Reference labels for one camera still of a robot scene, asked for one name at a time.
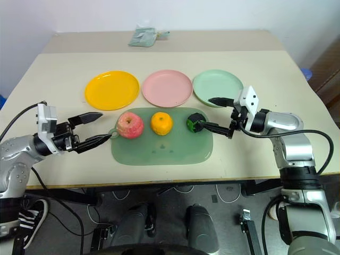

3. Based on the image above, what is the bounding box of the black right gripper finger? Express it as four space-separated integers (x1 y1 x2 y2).
200 121 235 139
207 97 235 108

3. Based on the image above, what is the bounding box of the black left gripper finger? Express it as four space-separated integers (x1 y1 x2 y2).
76 133 113 155
68 112 104 126

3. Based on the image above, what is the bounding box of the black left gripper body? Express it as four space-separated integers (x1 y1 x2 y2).
52 120 80 155

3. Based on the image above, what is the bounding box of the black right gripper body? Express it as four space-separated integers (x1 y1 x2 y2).
229 99 249 133

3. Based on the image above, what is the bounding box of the dark green fruit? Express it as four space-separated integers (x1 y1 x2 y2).
186 113 208 133

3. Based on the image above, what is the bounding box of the light green plate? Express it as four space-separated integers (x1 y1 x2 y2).
192 69 244 108

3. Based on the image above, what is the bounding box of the yellow plate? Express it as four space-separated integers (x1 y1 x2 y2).
84 70 140 111

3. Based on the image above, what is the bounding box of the pink plate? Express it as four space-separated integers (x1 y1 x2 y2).
141 70 193 108

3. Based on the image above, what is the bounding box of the orange fruit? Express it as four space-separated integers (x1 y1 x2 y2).
150 112 174 136

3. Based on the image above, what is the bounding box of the red apple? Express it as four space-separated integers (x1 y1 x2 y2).
117 111 145 140

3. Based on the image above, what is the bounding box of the green translucent cutting board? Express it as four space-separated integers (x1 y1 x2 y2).
109 106 214 166

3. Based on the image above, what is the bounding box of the blue round object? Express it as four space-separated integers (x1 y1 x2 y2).
301 66 315 81

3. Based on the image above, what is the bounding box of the black white striped sneaker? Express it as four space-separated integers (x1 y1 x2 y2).
15 199 50 250

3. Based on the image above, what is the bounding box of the dark rounded shape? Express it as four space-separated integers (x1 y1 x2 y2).
109 203 158 248
185 203 220 255

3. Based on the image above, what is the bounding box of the black stand leg with clamp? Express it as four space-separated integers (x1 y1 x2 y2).
238 209 264 255
89 222 118 255

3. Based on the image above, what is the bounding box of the clear plastic bag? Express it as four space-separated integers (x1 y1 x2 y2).
127 23 171 48

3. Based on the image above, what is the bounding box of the white shoe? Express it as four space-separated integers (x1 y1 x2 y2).
267 197 283 220

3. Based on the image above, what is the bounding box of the brown wooden cabinet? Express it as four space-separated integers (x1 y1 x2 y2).
309 33 340 108

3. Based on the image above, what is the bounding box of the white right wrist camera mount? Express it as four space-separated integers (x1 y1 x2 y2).
236 85 260 132

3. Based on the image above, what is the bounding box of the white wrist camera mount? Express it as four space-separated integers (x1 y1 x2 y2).
34 103 58 155
236 85 260 132

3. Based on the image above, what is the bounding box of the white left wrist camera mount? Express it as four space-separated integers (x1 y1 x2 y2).
34 103 58 155

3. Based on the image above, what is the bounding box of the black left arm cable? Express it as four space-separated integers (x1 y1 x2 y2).
0 100 49 142

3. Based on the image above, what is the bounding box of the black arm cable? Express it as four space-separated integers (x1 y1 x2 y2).
240 126 335 176
0 100 49 142

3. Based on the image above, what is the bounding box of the black table frame bar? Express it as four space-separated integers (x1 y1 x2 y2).
240 179 283 198
24 186 98 206

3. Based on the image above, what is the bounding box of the white floor cable loop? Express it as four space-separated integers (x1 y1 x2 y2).
216 182 242 205

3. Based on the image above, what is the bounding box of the thin black floor cable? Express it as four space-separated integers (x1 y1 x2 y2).
31 166 85 255

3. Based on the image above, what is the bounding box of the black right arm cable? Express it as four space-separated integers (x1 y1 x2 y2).
240 126 335 176

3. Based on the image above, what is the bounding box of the thick black looped cable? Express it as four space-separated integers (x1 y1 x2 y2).
261 198 286 255

